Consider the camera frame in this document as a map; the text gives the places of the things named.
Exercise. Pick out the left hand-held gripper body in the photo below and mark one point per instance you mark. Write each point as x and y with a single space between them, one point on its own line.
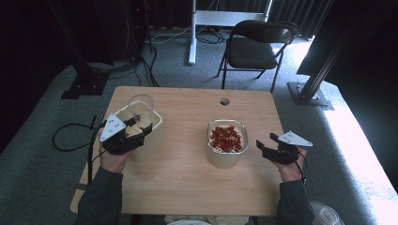
116 137

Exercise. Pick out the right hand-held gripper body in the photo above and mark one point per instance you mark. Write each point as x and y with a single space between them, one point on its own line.
286 149

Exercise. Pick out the person's left hand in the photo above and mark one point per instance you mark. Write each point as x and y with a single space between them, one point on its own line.
113 161

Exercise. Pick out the person's right hand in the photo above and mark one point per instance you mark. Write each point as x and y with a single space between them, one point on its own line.
291 171

